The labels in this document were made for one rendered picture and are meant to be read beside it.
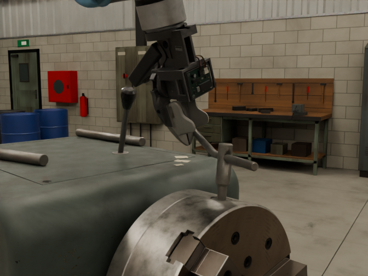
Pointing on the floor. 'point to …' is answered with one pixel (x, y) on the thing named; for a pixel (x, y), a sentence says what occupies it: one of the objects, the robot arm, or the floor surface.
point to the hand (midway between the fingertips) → (183, 138)
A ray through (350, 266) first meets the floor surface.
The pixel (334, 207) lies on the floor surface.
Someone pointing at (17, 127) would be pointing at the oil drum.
